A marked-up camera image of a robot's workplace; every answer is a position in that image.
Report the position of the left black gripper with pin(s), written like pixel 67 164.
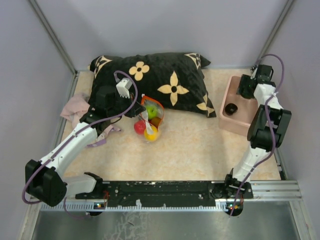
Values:
pixel 136 110

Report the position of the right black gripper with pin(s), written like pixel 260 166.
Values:
pixel 245 80

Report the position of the dark mangosteen toy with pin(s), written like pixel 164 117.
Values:
pixel 230 109

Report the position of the red toy apple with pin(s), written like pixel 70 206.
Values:
pixel 140 127

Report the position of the light green toy fruit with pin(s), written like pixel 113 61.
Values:
pixel 152 111

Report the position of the clear zip bag orange zipper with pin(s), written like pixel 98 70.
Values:
pixel 148 122

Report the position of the brown toy fruit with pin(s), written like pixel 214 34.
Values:
pixel 156 121

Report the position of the yellow toy lemon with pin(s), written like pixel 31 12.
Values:
pixel 151 137

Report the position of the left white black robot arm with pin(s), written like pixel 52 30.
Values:
pixel 44 178

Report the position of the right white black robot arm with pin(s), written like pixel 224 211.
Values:
pixel 266 131

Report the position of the pink purple cloth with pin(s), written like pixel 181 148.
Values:
pixel 75 108

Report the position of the pink plastic bin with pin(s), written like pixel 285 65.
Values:
pixel 240 121

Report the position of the black floral pillow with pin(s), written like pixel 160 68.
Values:
pixel 174 79

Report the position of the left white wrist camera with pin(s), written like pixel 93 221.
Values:
pixel 123 87

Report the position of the right aluminium corner post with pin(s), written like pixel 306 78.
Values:
pixel 283 14

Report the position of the aluminium corner post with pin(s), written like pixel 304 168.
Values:
pixel 283 14
pixel 52 35

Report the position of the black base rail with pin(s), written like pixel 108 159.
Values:
pixel 168 195

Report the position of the left aluminium corner post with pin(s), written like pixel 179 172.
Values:
pixel 52 35

